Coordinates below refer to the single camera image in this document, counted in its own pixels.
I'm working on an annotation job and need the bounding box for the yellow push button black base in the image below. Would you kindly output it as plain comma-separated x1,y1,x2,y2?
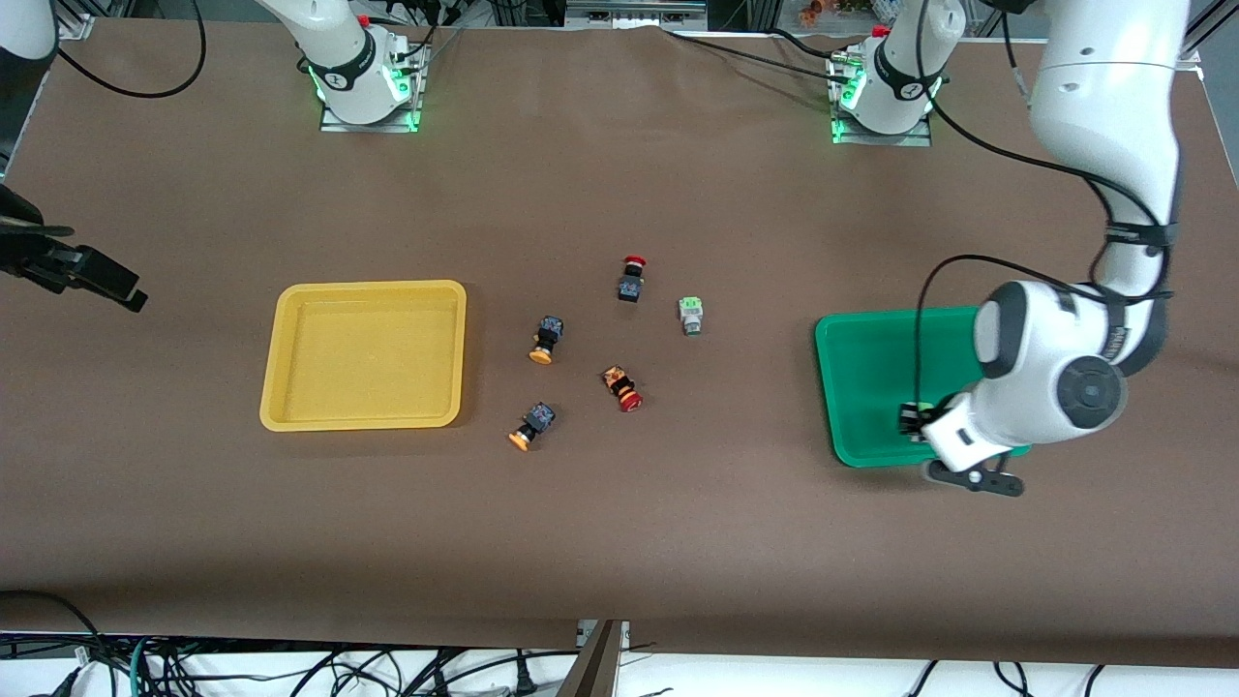
507,402,558,453
528,315,566,366

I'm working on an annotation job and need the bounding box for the green plastic tray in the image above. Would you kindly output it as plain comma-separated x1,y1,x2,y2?
814,306,1033,469

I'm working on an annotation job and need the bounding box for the yellow plastic tray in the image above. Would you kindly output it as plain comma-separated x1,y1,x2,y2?
259,280,468,433

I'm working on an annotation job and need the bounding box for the red push button orange base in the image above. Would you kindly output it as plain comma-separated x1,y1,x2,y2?
601,364,645,414

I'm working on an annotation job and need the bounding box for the brown table cover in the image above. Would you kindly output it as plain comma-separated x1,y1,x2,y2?
0,17,1239,669

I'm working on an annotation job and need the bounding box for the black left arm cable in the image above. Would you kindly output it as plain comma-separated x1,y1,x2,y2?
912,19,1177,419

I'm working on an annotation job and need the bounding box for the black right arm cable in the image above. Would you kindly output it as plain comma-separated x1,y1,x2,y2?
56,0,208,99

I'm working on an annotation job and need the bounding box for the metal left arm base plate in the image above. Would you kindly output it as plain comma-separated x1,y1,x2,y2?
830,53,933,147

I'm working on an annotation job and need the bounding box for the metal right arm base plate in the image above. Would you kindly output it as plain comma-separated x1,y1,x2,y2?
319,44,428,133

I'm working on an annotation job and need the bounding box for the black looped floor cable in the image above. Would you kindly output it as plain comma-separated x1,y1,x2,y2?
0,589,109,697

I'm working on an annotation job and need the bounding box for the teal floor cable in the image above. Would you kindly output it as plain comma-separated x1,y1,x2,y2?
128,634,158,697

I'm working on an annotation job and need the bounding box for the metal table leg bracket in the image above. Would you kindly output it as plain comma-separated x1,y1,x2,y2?
557,620,631,697

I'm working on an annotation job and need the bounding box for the black cable to arm base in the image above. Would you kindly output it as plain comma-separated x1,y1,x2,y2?
662,27,855,84

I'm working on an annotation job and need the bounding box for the black floor cable bundle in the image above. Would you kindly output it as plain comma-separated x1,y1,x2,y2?
155,644,582,697

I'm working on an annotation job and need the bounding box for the grey metal rail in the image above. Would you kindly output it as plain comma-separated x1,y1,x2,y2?
566,0,709,30

